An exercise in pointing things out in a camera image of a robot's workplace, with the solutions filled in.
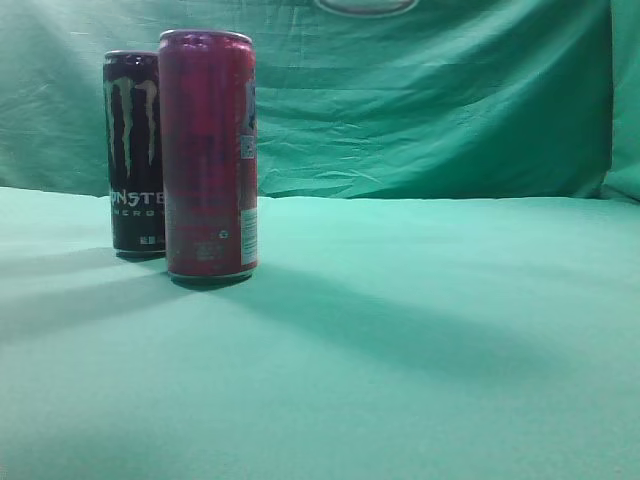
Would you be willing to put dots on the light green drink can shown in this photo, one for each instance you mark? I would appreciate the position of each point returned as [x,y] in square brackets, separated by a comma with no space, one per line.
[367,8]

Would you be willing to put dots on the pink energy drink can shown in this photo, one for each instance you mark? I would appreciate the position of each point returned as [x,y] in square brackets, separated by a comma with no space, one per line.
[209,145]

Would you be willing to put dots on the green cloth table cover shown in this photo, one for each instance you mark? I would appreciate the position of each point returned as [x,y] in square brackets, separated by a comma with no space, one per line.
[378,339]

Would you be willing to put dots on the green cloth backdrop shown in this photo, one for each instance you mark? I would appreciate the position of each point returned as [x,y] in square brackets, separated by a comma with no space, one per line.
[452,99]

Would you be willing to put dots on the black Monster energy can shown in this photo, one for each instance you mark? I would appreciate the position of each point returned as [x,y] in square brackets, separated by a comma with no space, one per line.
[131,97]

